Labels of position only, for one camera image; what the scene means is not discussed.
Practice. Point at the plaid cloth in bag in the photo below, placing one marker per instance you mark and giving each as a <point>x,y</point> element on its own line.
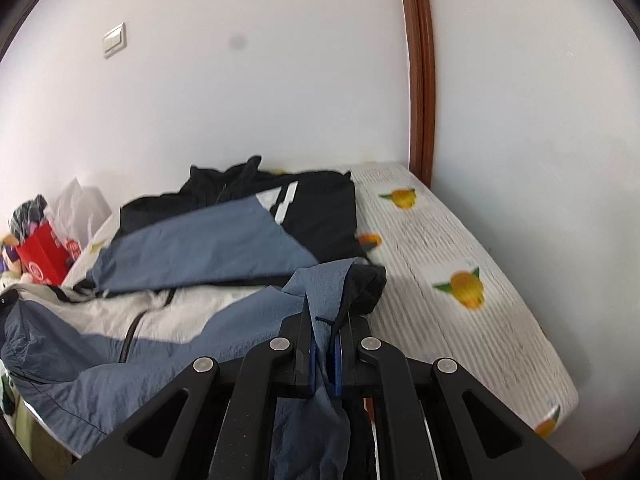
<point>28,217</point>

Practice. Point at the black white blue jacket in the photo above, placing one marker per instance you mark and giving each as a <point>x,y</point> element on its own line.
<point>210,270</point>

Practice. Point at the fruit print mattress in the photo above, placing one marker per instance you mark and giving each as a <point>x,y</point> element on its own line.
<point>445,297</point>

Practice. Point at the red paper gift bag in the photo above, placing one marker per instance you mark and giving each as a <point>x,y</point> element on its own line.
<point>47,258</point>

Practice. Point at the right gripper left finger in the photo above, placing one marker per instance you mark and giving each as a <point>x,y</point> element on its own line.
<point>214,420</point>

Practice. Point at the green bed sheet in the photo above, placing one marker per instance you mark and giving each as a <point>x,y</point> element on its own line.
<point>49,457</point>

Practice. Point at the brown wooden door frame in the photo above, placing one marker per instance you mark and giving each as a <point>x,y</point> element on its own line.
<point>422,87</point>

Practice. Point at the white Miniso plastic bag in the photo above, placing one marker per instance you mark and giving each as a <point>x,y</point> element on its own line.
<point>77,214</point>

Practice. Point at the white wall light switch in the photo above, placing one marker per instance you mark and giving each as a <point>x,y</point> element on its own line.
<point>114,41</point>

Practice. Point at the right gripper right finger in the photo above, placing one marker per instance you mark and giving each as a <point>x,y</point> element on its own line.
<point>414,420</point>

